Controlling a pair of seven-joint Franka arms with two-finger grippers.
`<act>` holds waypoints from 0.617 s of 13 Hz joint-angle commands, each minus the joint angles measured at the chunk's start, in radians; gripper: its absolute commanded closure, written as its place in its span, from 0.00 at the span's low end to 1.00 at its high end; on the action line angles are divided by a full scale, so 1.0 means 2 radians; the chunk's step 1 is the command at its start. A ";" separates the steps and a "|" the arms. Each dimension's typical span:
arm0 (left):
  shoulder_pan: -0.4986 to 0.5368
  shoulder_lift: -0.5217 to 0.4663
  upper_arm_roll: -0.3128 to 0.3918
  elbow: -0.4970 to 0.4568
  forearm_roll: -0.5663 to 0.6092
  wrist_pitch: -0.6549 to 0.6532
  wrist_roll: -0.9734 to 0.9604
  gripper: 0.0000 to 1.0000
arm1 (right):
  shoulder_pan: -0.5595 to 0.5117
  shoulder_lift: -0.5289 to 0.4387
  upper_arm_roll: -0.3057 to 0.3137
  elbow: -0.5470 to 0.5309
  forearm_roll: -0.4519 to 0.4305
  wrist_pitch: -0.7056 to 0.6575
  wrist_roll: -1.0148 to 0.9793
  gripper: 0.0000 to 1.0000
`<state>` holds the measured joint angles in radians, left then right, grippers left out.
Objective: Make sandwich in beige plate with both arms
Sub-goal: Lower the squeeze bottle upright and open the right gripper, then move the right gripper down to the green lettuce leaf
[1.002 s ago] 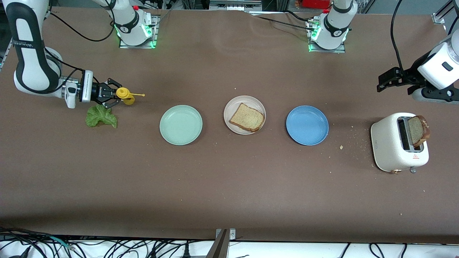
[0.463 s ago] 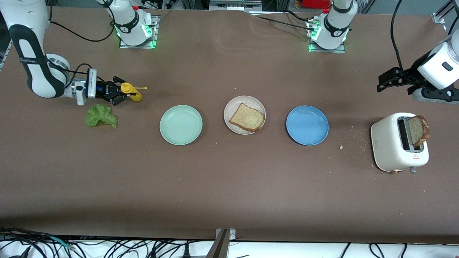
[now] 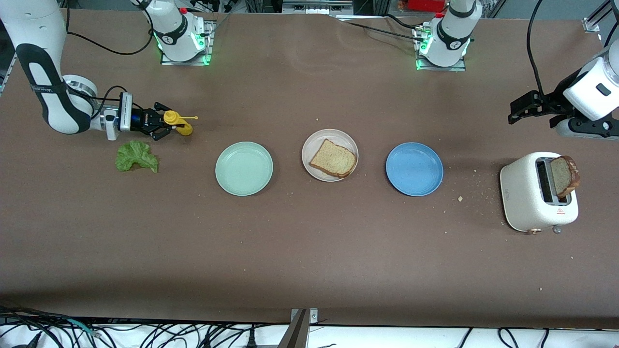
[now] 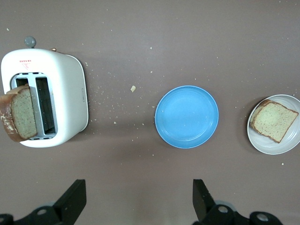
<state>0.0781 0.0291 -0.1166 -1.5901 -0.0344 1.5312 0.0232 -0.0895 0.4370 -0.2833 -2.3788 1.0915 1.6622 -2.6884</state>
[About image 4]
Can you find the beige plate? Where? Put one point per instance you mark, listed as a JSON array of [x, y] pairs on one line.
[[260, 143]]

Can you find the brown bread slice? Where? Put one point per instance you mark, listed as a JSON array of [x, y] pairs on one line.
[[273, 122]]

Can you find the large pale bread crumb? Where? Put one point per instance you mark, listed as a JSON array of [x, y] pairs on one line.
[[133, 88]]

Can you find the white toaster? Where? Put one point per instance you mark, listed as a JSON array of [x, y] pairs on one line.
[[68, 100]]

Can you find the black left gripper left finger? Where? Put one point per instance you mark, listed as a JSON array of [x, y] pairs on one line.
[[68, 206]]

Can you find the brown bread slice speckled crust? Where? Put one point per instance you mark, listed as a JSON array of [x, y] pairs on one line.
[[23, 117]]

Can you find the blue plate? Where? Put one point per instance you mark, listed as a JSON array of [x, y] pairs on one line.
[[186, 117]]

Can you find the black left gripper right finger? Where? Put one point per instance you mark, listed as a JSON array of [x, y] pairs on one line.
[[204, 206]]

